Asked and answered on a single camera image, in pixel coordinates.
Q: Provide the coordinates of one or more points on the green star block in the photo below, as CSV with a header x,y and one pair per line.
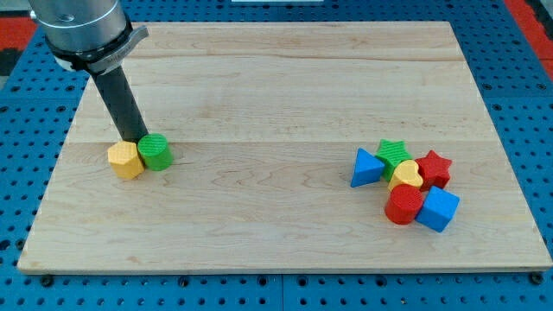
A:
x,y
391,154

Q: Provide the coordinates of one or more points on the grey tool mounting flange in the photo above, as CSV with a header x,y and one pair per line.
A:
x,y
94,48

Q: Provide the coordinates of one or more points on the red star block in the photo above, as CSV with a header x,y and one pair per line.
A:
x,y
434,169

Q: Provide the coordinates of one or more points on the green cylinder block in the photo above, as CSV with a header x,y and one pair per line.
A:
x,y
155,151

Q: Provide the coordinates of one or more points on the blue triangle block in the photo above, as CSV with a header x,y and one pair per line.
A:
x,y
367,169

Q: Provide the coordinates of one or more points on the yellow heart block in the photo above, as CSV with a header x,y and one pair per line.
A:
x,y
406,172

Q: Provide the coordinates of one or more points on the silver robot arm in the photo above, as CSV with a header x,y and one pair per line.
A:
x,y
63,14

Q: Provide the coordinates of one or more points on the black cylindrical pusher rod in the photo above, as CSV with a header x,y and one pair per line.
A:
x,y
115,91

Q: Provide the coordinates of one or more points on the blue cube block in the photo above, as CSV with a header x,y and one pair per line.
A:
x,y
439,208

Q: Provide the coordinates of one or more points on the yellow hexagon block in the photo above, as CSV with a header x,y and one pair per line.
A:
x,y
124,160

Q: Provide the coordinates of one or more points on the red cylinder block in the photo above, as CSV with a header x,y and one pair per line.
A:
x,y
404,204

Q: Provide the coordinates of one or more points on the wooden board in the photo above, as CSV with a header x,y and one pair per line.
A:
x,y
264,121

